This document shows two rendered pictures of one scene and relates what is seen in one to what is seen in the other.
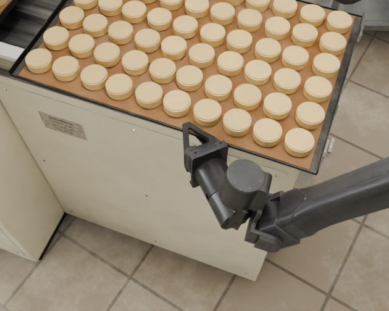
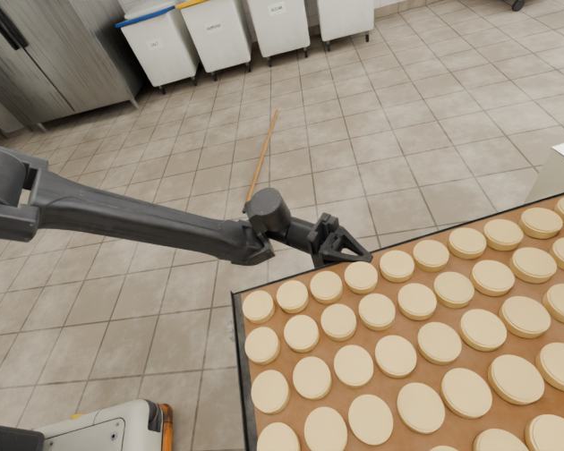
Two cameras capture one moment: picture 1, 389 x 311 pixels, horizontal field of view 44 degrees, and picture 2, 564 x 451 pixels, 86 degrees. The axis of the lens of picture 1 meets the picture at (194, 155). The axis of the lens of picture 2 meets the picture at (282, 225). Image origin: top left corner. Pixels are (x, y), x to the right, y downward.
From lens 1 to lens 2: 76 cm
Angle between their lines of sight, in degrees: 72
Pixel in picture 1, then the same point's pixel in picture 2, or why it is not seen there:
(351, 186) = (175, 212)
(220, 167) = (304, 233)
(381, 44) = not seen: outside the picture
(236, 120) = (325, 282)
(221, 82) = (375, 312)
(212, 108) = (356, 277)
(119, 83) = (466, 239)
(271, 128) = (288, 297)
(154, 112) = (408, 250)
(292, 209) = (228, 223)
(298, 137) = (259, 304)
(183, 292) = not seen: hidden behind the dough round
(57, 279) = not seen: hidden behind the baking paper
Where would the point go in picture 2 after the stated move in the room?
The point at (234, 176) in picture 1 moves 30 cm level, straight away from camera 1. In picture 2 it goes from (271, 193) to (370, 357)
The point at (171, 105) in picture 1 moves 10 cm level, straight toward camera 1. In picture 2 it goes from (395, 255) to (349, 223)
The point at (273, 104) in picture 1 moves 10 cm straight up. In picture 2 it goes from (303, 325) to (288, 293)
